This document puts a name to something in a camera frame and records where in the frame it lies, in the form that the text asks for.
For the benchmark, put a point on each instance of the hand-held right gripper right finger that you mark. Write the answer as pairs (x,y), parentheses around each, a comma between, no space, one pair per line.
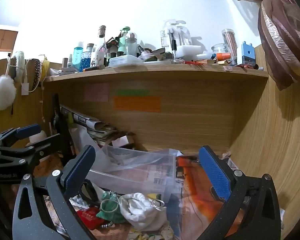
(215,173)

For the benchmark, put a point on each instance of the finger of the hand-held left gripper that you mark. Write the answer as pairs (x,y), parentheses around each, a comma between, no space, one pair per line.
(43,143)
(27,130)

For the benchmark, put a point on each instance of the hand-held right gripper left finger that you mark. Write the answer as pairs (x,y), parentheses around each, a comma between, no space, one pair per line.
(78,170)

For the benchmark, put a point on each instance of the green fabric pouch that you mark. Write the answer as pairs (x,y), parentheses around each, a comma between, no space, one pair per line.
(110,208)

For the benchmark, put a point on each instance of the clear plastic storage box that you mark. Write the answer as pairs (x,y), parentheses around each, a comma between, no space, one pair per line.
(140,171)

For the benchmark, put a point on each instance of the orange printed magazine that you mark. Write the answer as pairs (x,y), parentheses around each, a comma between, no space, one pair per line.
(197,195)

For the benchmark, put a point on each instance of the white paper tag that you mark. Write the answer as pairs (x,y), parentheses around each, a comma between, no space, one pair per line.
(25,89)

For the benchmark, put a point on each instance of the white fluffy pompom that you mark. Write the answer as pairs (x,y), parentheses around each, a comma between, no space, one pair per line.
(3,93)

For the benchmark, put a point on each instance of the stack of newspapers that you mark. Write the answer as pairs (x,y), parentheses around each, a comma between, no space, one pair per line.
(95,127)

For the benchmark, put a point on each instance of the red packet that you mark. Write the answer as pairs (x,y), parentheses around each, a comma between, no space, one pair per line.
(90,217)

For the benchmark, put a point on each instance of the beaded headband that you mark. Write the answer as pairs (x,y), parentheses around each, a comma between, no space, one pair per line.
(36,72)

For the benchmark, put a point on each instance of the yellow hanging item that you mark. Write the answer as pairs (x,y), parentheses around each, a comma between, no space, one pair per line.
(45,67)

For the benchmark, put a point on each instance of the white fuzzy hanging strip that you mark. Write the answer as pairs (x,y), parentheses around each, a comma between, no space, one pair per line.
(20,62)

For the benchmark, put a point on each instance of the pink sticky note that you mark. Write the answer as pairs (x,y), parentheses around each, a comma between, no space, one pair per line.
(96,92)

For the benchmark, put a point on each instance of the orange sticky note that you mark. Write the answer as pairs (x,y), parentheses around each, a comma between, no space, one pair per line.
(137,104)

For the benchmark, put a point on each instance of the floral cloth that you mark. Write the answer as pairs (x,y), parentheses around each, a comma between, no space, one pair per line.
(150,235)

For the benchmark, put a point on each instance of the blue liquid bottle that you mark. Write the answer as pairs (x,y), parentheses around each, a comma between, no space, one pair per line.
(78,55)

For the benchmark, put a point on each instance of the blue bead jar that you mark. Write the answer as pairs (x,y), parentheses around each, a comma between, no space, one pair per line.
(85,60)

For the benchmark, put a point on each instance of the wooden cabinet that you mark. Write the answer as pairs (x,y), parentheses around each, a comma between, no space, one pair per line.
(2,39)

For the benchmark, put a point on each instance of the green sticky note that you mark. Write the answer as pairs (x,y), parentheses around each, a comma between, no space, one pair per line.
(132,92)

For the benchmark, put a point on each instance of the clear glass corked bottle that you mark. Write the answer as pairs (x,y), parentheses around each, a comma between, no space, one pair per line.
(101,48)

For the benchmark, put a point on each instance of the clear lidded plastic container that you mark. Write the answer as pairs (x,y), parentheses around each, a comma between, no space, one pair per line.
(123,60)

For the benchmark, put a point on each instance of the orange tube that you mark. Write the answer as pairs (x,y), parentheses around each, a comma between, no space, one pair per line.
(223,56)

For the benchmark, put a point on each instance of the wooden shelf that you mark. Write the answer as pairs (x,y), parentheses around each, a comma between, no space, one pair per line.
(152,73)

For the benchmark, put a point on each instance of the blue box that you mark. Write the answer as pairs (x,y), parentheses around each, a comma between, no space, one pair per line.
(248,55)

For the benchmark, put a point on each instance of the glass jar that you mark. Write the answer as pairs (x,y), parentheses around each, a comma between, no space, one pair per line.
(219,49)

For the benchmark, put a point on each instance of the green cap bottle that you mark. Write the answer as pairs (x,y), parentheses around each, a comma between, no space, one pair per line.
(122,42)

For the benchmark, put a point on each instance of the clear dropper bottle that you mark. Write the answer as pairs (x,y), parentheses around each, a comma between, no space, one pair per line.
(174,51)

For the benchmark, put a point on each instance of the clear tube of brown sticks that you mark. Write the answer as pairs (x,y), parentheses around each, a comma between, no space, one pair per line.
(230,45)

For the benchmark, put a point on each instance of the frosted glass bottle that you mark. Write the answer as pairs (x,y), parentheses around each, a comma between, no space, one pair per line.
(131,45)

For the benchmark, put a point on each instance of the clear blister package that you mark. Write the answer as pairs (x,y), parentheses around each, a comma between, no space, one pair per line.
(180,33)

